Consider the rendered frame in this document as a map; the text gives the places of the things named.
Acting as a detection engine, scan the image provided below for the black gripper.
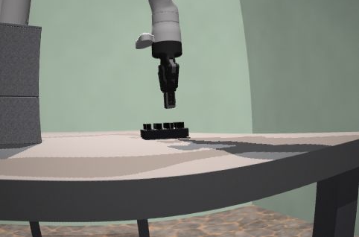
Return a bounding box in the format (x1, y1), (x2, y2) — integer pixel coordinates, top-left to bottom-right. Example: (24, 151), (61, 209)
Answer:
(151, 40), (182, 109)

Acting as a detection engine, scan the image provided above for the black knob box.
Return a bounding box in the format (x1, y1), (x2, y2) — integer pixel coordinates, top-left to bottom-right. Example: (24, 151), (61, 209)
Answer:
(140, 122), (189, 139)

